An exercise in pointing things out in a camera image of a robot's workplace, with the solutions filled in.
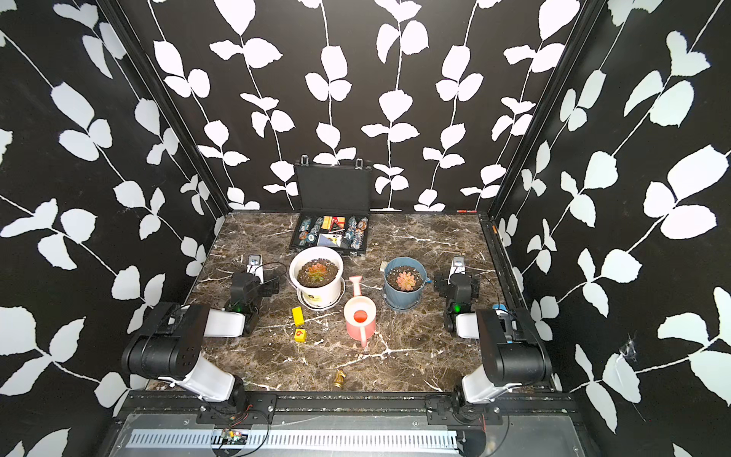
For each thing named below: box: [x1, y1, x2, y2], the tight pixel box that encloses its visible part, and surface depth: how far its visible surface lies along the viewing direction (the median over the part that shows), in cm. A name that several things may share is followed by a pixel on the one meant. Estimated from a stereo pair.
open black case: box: [289, 154, 373, 257], surface depth 113 cm
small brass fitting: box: [333, 368, 347, 388], surface depth 80 cm
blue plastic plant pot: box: [382, 257, 433, 311], surface depth 92 cm
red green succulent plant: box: [297, 258, 338, 286], surface depth 92 cm
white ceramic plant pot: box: [289, 245, 346, 311], surface depth 92 cm
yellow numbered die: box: [294, 327, 308, 343], surface depth 87 cm
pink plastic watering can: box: [343, 275, 377, 348], surface depth 82 cm
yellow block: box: [292, 306, 305, 327], surface depth 92 cm
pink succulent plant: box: [395, 271, 416, 292], surface depth 90 cm
